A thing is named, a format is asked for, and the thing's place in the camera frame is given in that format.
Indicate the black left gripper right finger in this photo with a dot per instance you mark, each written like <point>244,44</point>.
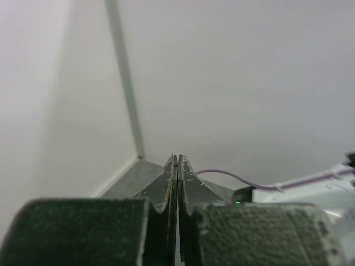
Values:
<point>215,232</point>

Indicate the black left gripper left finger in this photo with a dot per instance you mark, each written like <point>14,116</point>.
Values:
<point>139,230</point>

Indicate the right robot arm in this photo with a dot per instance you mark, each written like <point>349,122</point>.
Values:
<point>331,190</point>

